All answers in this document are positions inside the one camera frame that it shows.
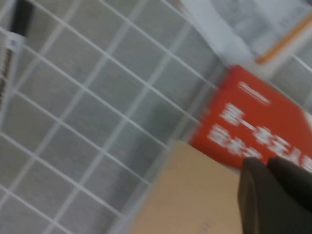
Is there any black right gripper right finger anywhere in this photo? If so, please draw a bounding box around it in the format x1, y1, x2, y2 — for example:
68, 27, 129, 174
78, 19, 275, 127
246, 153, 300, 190
268, 156, 312, 226

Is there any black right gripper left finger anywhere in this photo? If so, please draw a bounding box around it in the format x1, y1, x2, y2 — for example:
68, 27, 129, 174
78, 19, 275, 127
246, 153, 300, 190
237, 157, 312, 234

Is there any white marker red print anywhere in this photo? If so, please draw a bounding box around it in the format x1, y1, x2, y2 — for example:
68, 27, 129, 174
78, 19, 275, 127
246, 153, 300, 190
0, 0, 35, 112

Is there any tan kraft notebook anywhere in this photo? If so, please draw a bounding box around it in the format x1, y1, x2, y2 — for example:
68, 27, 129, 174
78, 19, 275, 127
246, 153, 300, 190
129, 141, 247, 234

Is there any red cover paperback book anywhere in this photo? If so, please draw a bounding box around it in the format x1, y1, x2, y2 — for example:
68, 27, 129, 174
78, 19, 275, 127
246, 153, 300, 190
189, 64, 312, 174

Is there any white thin booklet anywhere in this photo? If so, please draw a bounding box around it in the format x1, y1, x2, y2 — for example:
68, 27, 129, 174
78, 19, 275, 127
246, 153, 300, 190
253, 43, 312, 82

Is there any white orange ROS book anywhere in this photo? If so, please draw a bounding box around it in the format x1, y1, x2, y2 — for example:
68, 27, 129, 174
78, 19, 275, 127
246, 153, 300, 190
179, 0, 312, 74

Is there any grey white checkered tablecloth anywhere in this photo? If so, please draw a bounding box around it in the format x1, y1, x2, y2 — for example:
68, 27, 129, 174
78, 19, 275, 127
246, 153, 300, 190
0, 0, 312, 234

